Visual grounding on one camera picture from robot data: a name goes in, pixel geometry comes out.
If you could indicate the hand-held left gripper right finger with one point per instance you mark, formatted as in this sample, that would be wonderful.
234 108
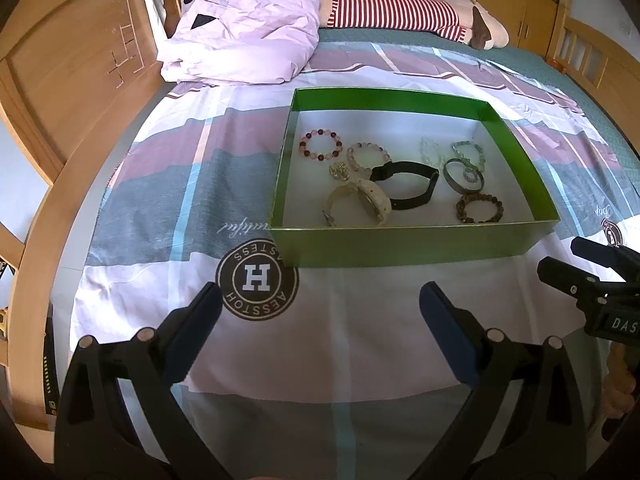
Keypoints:
445 325

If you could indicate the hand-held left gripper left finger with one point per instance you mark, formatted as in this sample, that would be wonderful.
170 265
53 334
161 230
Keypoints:
200 325

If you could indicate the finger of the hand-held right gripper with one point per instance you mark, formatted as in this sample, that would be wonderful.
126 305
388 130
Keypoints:
610 260
595 292

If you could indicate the green cardboard box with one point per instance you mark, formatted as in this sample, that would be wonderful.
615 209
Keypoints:
400 247

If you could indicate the black wrist band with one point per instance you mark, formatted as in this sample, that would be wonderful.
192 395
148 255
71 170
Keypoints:
427 195

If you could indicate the silver metal bangle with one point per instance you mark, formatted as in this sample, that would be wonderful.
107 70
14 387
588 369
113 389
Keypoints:
452 182

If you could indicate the person's right hand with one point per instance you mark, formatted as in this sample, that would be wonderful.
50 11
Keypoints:
615 385

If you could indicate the printed patchwork bed cover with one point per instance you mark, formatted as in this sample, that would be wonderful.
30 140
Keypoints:
165 185

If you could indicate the cream wrist watch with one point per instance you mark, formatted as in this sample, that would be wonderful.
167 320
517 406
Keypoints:
372 200

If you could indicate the black yellow-marked strip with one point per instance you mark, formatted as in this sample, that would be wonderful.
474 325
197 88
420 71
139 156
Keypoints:
50 365

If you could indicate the wooden slatted bed board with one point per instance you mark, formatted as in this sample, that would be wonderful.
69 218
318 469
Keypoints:
600 45

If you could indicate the teal bed sheet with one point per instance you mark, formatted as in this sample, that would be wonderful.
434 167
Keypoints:
425 37

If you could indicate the wooden headboard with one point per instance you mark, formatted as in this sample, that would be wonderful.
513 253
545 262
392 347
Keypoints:
65 60

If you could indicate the white quilted duvet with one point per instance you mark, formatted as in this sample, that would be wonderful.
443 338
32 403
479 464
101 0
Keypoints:
250 25

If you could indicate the red striped plush toy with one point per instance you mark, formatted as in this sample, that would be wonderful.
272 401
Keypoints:
395 10

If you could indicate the wooden bed side rail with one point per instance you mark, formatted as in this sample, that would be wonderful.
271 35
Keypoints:
55 240

